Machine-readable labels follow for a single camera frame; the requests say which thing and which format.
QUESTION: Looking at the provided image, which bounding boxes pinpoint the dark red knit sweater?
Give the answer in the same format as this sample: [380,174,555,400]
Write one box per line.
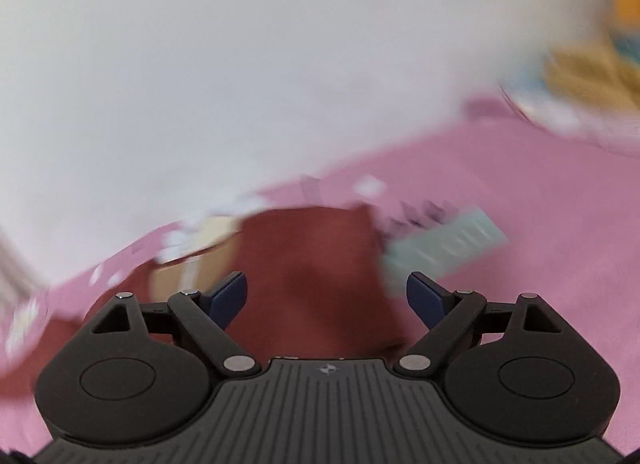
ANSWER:
[0,205,409,400]

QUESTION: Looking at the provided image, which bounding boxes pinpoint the mustard yellow folded clothes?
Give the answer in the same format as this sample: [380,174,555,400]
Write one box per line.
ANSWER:
[542,43,639,112]

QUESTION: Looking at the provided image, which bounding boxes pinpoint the beige satin curtain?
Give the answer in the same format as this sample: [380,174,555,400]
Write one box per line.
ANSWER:
[0,232,48,313]

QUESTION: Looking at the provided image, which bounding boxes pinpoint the light floral pillow cloth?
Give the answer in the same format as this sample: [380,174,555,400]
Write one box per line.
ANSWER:
[500,80,639,157]

